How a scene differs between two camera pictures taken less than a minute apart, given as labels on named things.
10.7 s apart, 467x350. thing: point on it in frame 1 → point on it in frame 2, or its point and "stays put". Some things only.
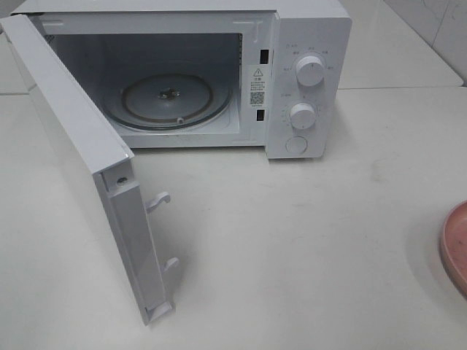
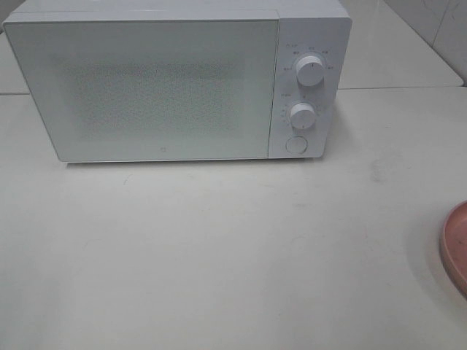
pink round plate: [453, 246] stays put
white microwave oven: [275, 74] stays put
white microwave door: [97, 165] → [151, 90]
